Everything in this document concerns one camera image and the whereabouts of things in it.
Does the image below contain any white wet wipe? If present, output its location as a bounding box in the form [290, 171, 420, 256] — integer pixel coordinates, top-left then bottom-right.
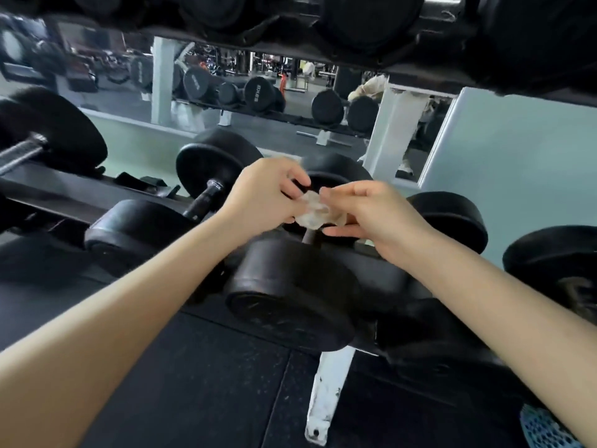
[294, 190, 348, 229]

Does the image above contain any white metal rack leg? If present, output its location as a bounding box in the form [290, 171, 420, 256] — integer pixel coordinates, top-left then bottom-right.
[305, 86, 437, 446]

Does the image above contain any person's left hand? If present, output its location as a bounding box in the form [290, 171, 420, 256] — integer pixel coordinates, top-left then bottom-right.
[219, 157, 312, 238]

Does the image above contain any person's left forearm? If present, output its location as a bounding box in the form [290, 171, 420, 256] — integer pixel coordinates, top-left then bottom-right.
[0, 214, 243, 448]

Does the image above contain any person's right hand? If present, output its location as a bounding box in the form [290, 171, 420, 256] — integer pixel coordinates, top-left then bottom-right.
[318, 180, 437, 271]

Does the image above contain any blue plastic trash basket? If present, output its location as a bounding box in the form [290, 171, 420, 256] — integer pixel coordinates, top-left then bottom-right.
[520, 404, 584, 448]

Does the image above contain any black dumbbell white lettering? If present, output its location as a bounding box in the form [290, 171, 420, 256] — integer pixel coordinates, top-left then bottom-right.
[375, 190, 489, 369]

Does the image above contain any black dumbbell rack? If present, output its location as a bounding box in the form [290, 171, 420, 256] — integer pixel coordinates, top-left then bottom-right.
[0, 0, 597, 383]

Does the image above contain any large black dumbbell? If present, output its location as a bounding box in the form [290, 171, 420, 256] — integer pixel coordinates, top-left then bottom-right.
[0, 86, 108, 178]

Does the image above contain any person's right forearm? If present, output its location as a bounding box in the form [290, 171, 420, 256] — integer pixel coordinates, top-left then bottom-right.
[403, 228, 597, 448]

